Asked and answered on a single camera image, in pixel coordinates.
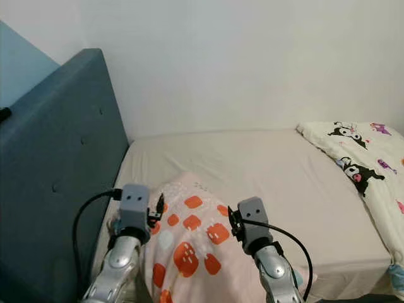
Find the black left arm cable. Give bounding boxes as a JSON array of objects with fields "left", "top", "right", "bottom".
[{"left": 72, "top": 189, "right": 122, "bottom": 303}]

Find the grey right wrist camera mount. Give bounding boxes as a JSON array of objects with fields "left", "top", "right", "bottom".
[{"left": 236, "top": 196, "right": 273, "bottom": 253}]

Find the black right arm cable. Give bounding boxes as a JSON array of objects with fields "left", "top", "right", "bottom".
[{"left": 240, "top": 218, "right": 314, "bottom": 303}]

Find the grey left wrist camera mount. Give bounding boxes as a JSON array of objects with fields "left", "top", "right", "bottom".
[{"left": 118, "top": 184, "right": 152, "bottom": 238}]

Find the pink patterned pillow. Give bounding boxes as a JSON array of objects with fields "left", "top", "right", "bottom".
[{"left": 107, "top": 172, "right": 318, "bottom": 303}]

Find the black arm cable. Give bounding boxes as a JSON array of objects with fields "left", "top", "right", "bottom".
[
  {"left": 240, "top": 218, "right": 314, "bottom": 303},
  {"left": 72, "top": 189, "right": 122, "bottom": 303}
]

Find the cream cartoon print blanket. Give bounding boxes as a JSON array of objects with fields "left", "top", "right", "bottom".
[{"left": 295, "top": 121, "right": 404, "bottom": 294}]

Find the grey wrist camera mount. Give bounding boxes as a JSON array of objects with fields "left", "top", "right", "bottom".
[
  {"left": 118, "top": 184, "right": 152, "bottom": 238},
  {"left": 236, "top": 196, "right": 273, "bottom": 253}
]

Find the blue fabric headboard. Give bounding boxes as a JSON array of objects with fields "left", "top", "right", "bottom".
[{"left": 0, "top": 49, "right": 131, "bottom": 303}]

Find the mattress with beige sheet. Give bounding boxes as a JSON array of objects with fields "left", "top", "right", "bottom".
[{"left": 92, "top": 128, "right": 404, "bottom": 303}]

